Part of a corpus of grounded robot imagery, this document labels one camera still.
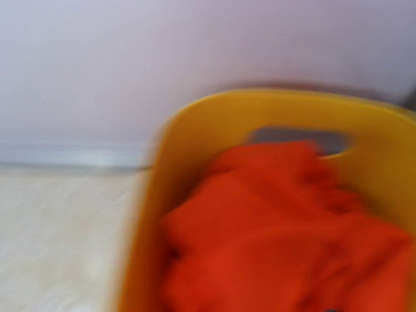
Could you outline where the red t-shirt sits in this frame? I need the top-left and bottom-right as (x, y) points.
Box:
(161, 141), (413, 311)

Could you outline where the yellow plastic basket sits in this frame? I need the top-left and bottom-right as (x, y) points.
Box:
(113, 89), (415, 311)

